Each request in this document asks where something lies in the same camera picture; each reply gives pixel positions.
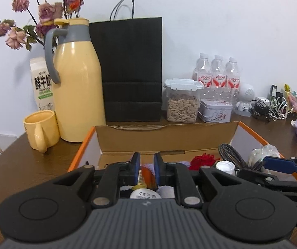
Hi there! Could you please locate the dried pink flower bouquet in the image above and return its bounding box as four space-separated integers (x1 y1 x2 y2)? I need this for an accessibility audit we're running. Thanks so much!
0 0 85 51

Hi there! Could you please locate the white robot speaker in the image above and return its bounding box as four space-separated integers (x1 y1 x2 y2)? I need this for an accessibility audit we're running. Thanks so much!
235 82 255 116

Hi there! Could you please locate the iridescent plastic bag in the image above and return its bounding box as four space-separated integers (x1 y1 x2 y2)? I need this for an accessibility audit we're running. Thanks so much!
248 144 281 167

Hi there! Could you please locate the red rose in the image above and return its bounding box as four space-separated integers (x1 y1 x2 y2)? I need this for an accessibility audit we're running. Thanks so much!
188 153 221 171

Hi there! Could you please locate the clear container of seeds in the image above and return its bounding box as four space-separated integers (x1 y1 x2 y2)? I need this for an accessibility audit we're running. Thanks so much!
163 78 204 123

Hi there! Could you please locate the braided black white cable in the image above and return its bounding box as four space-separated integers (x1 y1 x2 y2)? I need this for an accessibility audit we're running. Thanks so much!
218 143 248 170

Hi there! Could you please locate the white milk carton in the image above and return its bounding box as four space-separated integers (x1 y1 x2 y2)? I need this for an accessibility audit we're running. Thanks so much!
29 57 56 112

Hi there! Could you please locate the colourful snack packet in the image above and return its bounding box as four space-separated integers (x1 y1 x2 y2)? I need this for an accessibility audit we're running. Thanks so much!
284 83 297 115

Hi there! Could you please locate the white cable tangle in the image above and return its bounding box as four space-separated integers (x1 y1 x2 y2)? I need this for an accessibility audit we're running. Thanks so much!
267 84 294 122

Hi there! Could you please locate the black paper bag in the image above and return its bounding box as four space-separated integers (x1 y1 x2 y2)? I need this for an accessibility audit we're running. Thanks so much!
88 0 163 122

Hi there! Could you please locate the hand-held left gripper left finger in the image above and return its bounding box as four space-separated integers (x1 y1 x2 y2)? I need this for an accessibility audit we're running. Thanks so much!
53 152 142 208

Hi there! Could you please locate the printed metal tin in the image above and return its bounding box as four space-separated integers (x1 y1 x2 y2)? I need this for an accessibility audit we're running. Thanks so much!
198 98 234 123

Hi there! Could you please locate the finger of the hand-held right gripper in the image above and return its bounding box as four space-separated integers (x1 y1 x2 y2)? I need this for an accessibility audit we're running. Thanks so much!
237 168 297 206
263 153 297 181

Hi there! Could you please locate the white round charger puck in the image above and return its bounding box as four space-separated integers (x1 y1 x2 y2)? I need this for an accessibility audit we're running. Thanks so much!
129 188 162 200

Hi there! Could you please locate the red cardboard box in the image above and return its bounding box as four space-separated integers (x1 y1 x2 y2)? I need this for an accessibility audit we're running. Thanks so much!
68 121 297 187

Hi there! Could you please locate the yellow thermos jug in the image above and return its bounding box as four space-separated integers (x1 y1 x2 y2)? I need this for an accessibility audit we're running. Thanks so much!
44 18 107 143

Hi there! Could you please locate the black charger with cable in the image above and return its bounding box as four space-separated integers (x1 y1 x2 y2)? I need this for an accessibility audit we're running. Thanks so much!
250 97 271 121

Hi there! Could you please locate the white booklet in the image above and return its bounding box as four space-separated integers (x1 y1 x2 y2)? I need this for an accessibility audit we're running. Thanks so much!
0 132 18 166

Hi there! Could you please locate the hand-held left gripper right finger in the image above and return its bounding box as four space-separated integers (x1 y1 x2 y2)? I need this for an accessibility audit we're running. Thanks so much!
154 151 242 208

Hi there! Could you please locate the yellow mug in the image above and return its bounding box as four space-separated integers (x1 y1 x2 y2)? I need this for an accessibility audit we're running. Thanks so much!
22 110 61 154

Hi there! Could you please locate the white bottle cap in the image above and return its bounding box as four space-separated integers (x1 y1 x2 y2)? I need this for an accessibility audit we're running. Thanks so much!
215 160 236 176

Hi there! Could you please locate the orange glossy packet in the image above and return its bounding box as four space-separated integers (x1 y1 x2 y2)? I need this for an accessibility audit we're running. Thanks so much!
135 165 158 190

